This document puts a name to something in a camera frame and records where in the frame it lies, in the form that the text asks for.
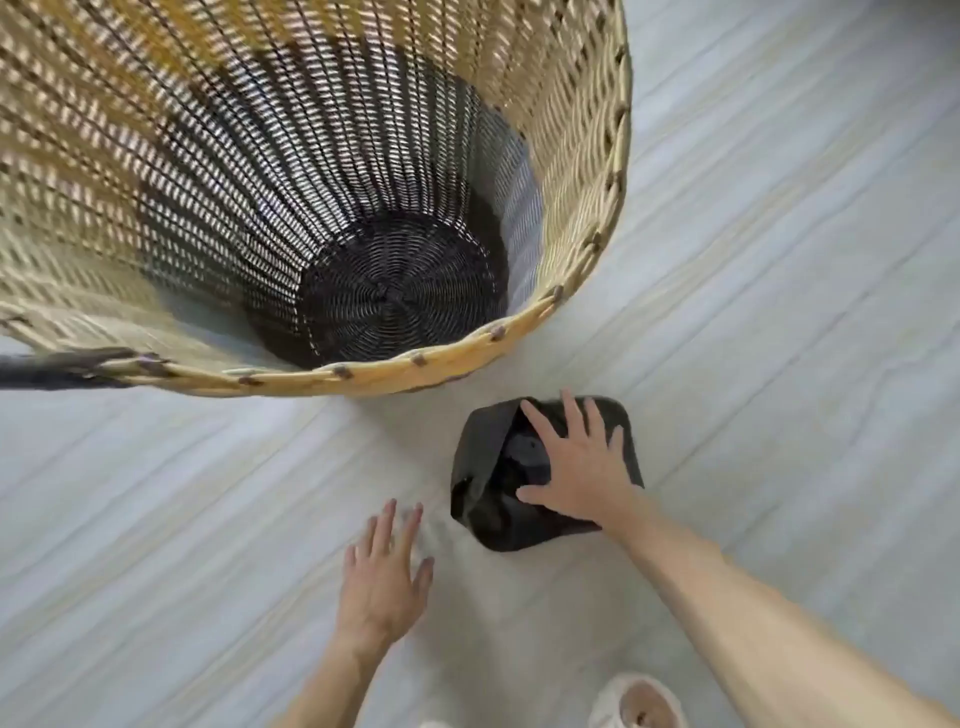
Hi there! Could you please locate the white cartoon right slipper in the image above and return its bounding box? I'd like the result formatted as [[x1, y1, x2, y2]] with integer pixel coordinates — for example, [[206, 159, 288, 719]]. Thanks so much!
[[587, 672, 690, 728]]

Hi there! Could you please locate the tan and grey woven basket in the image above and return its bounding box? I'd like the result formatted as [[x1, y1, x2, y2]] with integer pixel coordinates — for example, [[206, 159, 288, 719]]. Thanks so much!
[[0, 0, 634, 399]]

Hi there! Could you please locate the person's right forearm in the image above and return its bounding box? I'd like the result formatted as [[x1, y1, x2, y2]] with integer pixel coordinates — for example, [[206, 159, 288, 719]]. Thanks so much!
[[603, 494, 960, 728]]

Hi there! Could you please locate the person's left hand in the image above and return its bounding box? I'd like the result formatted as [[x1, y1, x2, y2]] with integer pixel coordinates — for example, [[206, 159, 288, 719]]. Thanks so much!
[[333, 498, 436, 658]]

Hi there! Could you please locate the person's right hand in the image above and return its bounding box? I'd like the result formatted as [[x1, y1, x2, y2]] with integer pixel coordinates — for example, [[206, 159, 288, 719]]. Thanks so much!
[[515, 388, 655, 537]]

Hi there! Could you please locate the person's left forearm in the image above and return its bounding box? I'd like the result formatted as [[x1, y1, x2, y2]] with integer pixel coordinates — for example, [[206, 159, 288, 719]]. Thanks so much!
[[273, 633, 391, 728]]

